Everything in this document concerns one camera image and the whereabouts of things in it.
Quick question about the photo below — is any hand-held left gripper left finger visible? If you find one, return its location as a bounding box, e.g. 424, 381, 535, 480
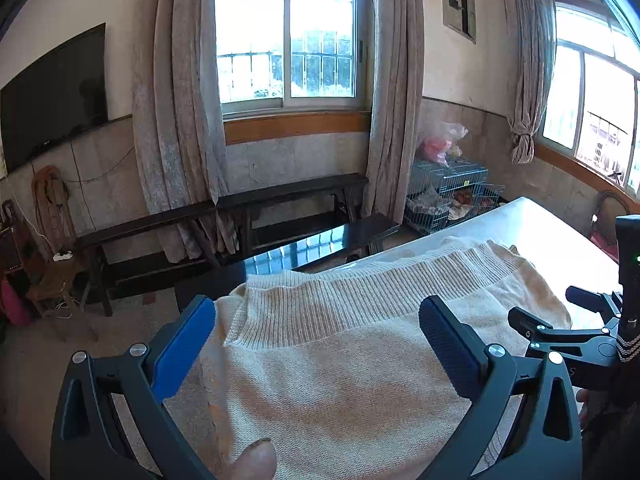
50, 294, 218, 480

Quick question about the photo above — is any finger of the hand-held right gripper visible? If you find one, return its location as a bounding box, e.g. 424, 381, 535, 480
566, 285, 623, 317
507, 306, 622, 391

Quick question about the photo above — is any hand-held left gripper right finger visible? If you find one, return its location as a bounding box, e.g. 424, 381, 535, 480
418, 295, 584, 480

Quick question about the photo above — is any beige knit sweater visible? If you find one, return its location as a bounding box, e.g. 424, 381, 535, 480
200, 236, 573, 480

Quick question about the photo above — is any person's right hand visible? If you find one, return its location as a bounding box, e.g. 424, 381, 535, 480
575, 389, 592, 431

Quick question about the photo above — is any person's left hand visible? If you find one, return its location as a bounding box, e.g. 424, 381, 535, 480
235, 437, 278, 480

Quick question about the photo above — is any wooden armchair with red cushion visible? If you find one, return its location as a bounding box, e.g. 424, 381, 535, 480
590, 190, 640, 263

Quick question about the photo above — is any white tablecloth with orange flowers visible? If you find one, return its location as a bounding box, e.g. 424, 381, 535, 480
345, 196, 626, 331

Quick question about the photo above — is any dark wooden bench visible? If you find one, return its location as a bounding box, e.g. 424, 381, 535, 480
75, 199, 221, 317
216, 172, 371, 261

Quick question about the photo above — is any brown wooden chair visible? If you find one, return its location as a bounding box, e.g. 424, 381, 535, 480
25, 165, 101, 343

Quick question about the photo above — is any wide multi-pane window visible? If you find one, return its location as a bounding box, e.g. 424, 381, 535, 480
542, 2, 640, 196

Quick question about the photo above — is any magenta bag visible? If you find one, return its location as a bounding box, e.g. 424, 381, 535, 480
0, 280, 32, 326

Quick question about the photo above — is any pink plastic bag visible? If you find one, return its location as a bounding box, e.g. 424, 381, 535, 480
417, 122, 469, 168

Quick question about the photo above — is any tied grey curtain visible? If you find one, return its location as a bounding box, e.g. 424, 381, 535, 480
500, 0, 557, 165

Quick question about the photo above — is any white framed barred window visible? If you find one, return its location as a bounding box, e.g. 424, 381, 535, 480
215, 0, 373, 118

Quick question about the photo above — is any wire pet cage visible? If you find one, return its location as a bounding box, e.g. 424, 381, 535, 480
404, 157, 506, 235

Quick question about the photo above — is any black wall television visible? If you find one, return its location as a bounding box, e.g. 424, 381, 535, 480
0, 22, 110, 173

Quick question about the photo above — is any grey electrical wall panel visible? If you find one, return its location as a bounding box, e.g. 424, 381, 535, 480
440, 0, 477, 45

